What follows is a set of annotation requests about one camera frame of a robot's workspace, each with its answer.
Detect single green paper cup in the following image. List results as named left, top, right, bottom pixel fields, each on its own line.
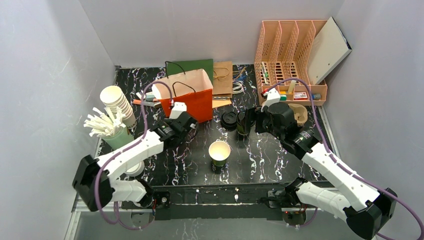
left=236, top=110, right=252, bottom=136

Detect orange paper bag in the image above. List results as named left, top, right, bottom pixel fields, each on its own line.
left=151, top=68, right=213, bottom=123

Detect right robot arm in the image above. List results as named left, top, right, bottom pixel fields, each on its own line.
left=245, top=102, right=396, bottom=240

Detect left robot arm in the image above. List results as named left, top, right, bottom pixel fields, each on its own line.
left=72, top=111, right=198, bottom=212

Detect black cup lids stack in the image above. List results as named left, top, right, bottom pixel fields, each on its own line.
left=220, top=111, right=237, bottom=131

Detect stack of pulp cup carriers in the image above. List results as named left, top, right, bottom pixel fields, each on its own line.
left=288, top=103, right=308, bottom=126

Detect red small box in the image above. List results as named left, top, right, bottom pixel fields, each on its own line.
left=293, top=92, right=308, bottom=101

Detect brown kraft paper bag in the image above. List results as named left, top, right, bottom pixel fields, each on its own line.
left=212, top=61, right=233, bottom=109

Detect pink desk file organizer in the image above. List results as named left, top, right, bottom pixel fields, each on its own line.
left=254, top=20, right=328, bottom=106

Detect green paper bag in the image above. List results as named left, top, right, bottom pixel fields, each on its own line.
left=165, top=58, right=214, bottom=82

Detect white cup lids stack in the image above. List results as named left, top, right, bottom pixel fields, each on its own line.
left=125, top=161, right=145, bottom=177

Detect green cup of straws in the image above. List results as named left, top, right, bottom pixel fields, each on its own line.
left=83, top=107, right=134, bottom=150

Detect tall stack paper cups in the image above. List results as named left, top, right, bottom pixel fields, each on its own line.
left=99, top=85, right=137, bottom=129

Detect white board panel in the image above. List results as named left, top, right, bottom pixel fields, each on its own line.
left=306, top=16, right=352, bottom=85

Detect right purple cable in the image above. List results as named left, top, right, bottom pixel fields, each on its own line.
left=260, top=77, right=424, bottom=240

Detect purple cable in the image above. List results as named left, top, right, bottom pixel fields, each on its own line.
left=260, top=77, right=424, bottom=240
left=94, top=80, right=176, bottom=231

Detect metal base rail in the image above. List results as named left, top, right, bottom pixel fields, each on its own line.
left=67, top=183, right=357, bottom=240

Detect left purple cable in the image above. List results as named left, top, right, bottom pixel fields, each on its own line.
left=94, top=80, right=176, bottom=231

